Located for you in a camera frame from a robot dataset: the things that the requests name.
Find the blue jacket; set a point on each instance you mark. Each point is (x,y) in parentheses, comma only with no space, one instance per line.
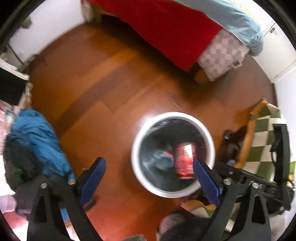
(32,148)

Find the bed with red sheet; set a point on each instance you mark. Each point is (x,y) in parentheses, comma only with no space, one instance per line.
(187,37)

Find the black fuzzy trouser leg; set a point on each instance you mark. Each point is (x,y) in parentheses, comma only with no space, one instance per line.
(176,226)

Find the light blue duvet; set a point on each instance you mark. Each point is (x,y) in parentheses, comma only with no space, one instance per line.
(233,19)

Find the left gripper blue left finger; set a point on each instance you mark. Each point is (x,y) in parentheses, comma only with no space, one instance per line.
(46,221)

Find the green white checkered tablecloth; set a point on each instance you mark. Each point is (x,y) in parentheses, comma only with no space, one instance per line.
(254,157)

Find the red soda can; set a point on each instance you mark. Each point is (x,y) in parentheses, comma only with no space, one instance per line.
(185,154)

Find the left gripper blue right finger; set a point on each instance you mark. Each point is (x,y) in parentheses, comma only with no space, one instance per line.
(252,220)

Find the white round trash bin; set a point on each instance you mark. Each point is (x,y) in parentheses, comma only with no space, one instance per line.
(154,150)

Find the white door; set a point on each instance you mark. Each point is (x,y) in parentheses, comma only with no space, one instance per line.
(278,54)

